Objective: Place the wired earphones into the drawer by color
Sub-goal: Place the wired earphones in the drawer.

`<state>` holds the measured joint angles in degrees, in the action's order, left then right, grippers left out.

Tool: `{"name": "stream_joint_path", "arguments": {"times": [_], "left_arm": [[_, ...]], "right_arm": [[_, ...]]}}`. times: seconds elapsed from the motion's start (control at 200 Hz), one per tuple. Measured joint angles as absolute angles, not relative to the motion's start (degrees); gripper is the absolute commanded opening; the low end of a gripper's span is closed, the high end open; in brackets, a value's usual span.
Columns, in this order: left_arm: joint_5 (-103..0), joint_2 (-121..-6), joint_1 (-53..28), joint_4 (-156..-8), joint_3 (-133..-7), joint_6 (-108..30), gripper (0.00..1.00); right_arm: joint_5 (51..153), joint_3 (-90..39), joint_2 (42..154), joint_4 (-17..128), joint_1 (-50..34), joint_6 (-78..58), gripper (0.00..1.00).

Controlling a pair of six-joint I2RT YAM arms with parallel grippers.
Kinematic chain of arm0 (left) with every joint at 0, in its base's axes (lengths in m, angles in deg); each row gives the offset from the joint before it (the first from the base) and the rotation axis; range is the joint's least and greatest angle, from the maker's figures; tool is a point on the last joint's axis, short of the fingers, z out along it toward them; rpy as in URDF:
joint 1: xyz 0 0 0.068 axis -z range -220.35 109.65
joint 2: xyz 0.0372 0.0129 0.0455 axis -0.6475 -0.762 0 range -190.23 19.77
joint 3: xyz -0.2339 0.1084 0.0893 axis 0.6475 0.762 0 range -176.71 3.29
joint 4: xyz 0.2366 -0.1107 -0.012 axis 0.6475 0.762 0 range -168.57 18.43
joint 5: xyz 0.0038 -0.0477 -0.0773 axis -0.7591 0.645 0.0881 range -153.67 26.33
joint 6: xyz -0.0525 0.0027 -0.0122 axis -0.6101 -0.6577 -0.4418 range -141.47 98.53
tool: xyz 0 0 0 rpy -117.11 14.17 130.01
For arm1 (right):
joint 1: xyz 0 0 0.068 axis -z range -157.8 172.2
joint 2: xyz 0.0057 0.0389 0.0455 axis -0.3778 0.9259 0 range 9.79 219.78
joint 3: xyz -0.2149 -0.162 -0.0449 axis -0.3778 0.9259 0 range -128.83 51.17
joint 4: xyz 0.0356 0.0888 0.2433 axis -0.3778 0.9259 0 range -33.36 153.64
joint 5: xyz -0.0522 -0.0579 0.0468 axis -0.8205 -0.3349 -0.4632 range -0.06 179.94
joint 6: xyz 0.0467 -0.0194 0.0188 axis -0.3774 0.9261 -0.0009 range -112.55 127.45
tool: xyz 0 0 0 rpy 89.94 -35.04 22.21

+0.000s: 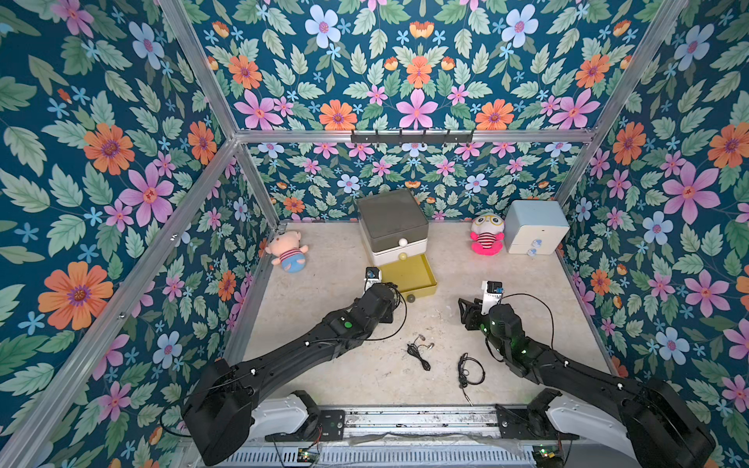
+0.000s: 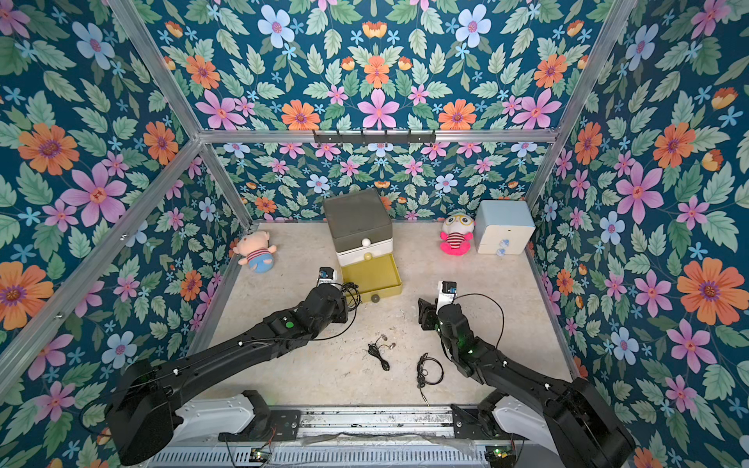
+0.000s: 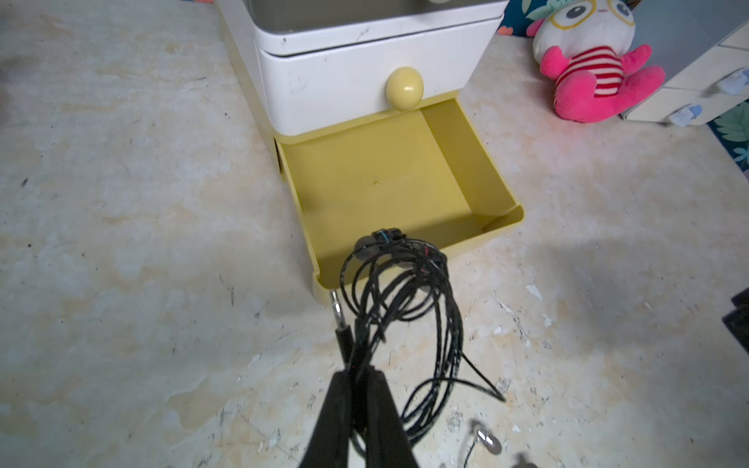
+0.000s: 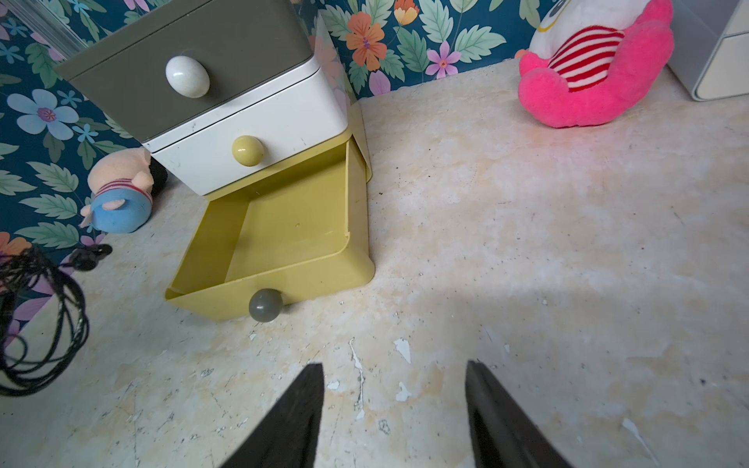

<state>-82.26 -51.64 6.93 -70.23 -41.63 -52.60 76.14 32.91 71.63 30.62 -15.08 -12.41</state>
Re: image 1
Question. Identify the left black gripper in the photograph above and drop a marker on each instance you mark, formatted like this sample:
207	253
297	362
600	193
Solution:
387	312

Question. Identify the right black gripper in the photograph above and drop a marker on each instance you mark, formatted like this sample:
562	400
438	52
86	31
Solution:
469	310

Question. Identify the yellow bottom drawer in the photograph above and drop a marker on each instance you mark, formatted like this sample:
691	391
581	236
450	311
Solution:
413	277

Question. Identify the black earphones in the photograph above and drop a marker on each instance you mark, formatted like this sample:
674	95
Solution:
416	348
471	372

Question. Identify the white drawer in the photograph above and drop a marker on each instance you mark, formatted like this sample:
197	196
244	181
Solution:
399	253

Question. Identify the grey top drawer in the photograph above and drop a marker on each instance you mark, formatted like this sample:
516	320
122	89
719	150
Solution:
392	218

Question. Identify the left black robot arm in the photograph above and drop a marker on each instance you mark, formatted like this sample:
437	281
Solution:
232	404

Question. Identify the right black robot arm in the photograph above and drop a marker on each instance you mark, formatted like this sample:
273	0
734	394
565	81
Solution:
649	422

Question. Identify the three-tier colored drawer cabinet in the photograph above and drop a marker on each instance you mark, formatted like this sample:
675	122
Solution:
395	235

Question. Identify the white blue drawer cabinet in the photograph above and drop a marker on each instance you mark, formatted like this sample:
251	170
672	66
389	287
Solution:
534	227

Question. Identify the pink white plush toy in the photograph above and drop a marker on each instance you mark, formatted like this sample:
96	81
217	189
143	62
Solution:
487	235

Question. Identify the pink pig plush toy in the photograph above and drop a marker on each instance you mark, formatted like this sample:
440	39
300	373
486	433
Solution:
288	252

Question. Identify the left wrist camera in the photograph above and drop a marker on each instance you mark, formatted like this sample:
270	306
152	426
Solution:
373	276

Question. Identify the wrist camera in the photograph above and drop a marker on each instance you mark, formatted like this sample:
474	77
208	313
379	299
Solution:
493	292
373	276

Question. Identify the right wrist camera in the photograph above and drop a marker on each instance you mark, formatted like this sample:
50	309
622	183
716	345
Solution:
493	292

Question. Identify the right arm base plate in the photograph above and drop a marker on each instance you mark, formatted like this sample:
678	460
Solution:
522	424

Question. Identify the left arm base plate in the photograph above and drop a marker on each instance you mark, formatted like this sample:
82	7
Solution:
325	426

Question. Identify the black wall hook rail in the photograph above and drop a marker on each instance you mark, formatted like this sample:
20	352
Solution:
411	137

